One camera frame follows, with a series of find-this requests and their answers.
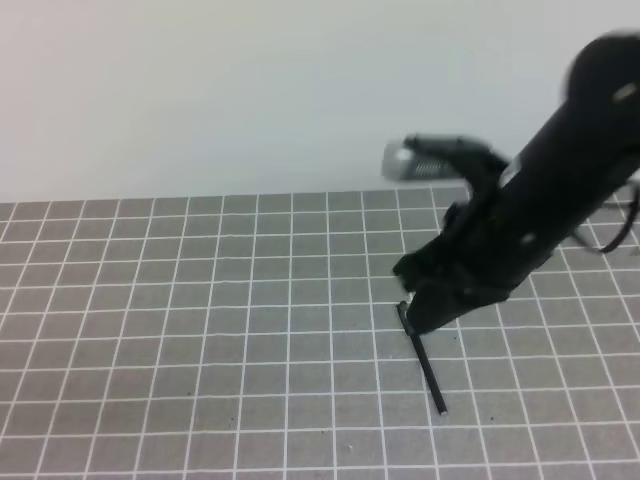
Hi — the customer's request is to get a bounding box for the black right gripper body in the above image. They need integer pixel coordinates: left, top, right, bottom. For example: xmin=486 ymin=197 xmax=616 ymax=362
xmin=392 ymin=199 xmax=556 ymax=335

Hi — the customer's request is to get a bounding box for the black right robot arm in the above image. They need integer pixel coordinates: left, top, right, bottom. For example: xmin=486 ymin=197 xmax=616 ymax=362
xmin=382 ymin=33 xmax=639 ymax=335

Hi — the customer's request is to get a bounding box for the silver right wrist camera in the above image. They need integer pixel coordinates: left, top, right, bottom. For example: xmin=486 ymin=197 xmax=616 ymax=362
xmin=381 ymin=134 xmax=510 ymax=199

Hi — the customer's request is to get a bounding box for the black pen with silver tip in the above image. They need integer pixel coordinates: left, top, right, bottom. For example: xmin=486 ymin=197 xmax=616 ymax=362
xmin=396 ymin=301 xmax=448 ymax=416

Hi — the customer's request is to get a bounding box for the grey grid tablecloth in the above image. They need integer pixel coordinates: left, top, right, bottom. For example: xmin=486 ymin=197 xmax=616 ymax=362
xmin=1 ymin=187 xmax=639 ymax=479

